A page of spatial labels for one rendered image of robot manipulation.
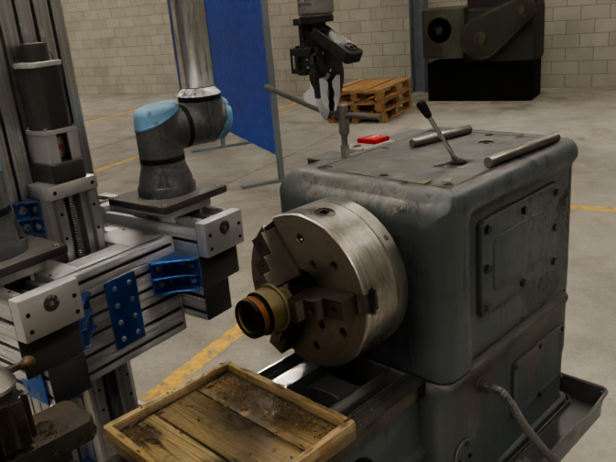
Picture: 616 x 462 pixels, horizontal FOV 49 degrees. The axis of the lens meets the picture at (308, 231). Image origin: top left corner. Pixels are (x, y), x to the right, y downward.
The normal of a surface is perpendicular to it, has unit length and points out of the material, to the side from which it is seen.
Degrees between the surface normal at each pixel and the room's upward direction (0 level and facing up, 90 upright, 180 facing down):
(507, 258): 90
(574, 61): 90
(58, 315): 90
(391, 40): 90
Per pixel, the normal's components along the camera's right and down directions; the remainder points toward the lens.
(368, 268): 0.59, -0.27
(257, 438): -0.08, -0.94
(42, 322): 0.80, 0.13
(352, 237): 0.39, -0.61
